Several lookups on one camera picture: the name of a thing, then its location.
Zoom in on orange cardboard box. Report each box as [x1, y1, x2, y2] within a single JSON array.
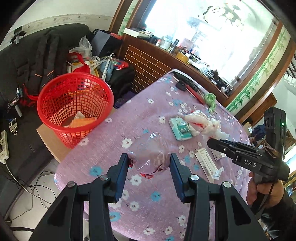
[[68, 118, 96, 128]]

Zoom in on purple floral tablecloth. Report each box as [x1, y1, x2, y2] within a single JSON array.
[[54, 73, 249, 240]]

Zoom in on black backpack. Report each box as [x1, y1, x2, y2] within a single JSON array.
[[16, 27, 66, 96]]

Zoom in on white power strip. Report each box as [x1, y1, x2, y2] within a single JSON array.
[[0, 130, 10, 164]]

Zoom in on crumpled white red plastic bag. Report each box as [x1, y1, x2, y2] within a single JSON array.
[[184, 110, 230, 140]]

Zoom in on green cloth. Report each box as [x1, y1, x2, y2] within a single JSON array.
[[204, 93, 216, 113]]

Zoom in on teal tissue pack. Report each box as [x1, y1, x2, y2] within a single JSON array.
[[169, 118, 193, 141]]

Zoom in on red flat case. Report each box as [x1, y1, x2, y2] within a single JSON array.
[[185, 85, 205, 105]]

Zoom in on person right hand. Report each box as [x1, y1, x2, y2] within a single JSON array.
[[246, 172, 285, 208]]

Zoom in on clear plastic wrapper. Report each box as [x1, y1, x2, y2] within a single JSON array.
[[127, 132, 171, 179]]

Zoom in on red plastic mesh basket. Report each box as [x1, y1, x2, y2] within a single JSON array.
[[37, 72, 114, 149]]

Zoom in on white medicine box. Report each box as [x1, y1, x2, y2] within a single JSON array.
[[195, 148, 224, 183]]

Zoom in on red cloth strap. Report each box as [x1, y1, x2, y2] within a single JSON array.
[[67, 52, 91, 74]]

